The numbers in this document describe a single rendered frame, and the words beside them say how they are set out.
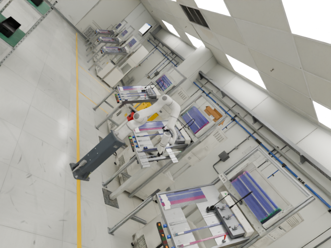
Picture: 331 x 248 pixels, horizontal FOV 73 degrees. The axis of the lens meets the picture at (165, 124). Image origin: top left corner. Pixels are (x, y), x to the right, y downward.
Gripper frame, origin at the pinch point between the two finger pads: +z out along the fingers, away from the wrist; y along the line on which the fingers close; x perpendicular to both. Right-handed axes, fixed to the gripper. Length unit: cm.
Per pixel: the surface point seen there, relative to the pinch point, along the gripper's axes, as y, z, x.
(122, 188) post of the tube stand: -7, 65, -27
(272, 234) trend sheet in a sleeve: 116, 0, 83
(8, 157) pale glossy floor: -14, 15, -150
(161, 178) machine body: -29, 75, 42
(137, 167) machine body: -44, 65, 4
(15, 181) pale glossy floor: 12, 21, -142
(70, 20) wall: -919, 66, -55
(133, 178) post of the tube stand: -8, 49, -17
